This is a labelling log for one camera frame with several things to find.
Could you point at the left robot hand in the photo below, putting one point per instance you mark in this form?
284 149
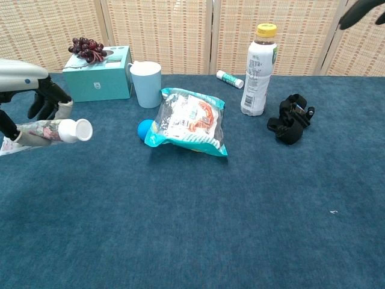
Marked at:
24 75

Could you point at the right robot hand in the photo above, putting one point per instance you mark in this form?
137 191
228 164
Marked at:
359 9

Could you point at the floral print toothpaste tube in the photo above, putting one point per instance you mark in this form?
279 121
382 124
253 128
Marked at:
73 130

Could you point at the white bottle yellow cap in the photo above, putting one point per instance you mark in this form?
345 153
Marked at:
255 84

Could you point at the dark red grape bunch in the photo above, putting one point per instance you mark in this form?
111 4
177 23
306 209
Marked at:
87 49

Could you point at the teal cardboard box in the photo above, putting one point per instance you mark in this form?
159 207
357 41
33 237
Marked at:
96 84

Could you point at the pale blue plastic cup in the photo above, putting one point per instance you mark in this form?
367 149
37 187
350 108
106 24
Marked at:
147 90

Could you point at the small blue ball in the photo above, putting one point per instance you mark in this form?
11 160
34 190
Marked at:
143 129

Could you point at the white teal glue stick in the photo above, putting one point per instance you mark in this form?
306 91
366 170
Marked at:
230 79

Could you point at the woven folding screen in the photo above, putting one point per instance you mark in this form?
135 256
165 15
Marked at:
168 33

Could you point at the teal clear snack bag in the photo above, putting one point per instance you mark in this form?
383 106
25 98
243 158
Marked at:
189 120

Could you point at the blue felt table mat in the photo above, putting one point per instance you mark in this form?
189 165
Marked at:
192 210

